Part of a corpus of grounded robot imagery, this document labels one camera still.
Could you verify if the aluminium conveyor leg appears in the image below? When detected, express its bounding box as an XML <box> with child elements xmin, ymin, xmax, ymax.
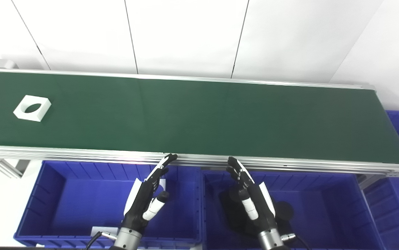
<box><xmin>0</xmin><ymin>158</ymin><xmax>30</xmax><ymax>179</ymax></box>
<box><xmin>358</xmin><ymin>174</ymin><xmax>377</xmax><ymax>190</ymax></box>

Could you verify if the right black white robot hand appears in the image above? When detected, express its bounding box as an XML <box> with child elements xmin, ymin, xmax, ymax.
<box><xmin>225</xmin><ymin>156</ymin><xmax>278</xmax><ymax>235</ymax></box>

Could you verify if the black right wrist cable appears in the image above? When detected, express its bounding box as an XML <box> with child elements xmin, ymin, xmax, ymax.
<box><xmin>281</xmin><ymin>233</ymin><xmax>311</xmax><ymax>250</ymax></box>

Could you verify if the green conveyor belt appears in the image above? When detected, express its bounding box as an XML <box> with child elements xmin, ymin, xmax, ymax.
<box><xmin>0</xmin><ymin>67</ymin><xmax>399</xmax><ymax>178</ymax></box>
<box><xmin>0</xmin><ymin>70</ymin><xmax>399</xmax><ymax>165</ymax></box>

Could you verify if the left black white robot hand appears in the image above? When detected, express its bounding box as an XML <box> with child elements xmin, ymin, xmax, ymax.
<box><xmin>122</xmin><ymin>153</ymin><xmax>178</xmax><ymax>233</ymax></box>

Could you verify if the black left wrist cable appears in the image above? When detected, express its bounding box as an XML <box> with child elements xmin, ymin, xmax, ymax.
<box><xmin>85</xmin><ymin>231</ymin><xmax>118</xmax><ymax>250</ymax></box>

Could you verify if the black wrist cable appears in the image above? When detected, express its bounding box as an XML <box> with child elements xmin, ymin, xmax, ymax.
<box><xmin>85</xmin><ymin>231</ymin><xmax>118</xmax><ymax>250</ymax></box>
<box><xmin>281</xmin><ymin>233</ymin><xmax>311</xmax><ymax>250</ymax></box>

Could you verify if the black round part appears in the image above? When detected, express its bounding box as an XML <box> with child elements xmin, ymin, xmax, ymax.
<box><xmin>219</xmin><ymin>189</ymin><xmax>255</xmax><ymax>238</ymax></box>

